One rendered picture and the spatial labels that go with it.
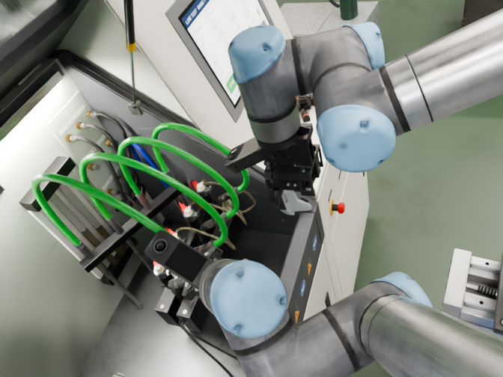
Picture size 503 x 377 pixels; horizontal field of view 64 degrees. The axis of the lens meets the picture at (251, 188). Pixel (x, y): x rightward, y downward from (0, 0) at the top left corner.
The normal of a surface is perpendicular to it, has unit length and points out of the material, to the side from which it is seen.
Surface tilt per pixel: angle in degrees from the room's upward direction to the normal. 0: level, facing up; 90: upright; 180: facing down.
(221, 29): 76
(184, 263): 18
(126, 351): 0
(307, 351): 14
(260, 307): 45
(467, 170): 0
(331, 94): 31
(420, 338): 52
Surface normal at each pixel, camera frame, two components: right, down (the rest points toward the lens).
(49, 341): 0.91, 0.07
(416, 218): -0.26, -0.66
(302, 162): -0.31, 0.75
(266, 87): 0.00, 0.69
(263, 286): 0.25, -0.13
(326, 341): -0.15, -0.49
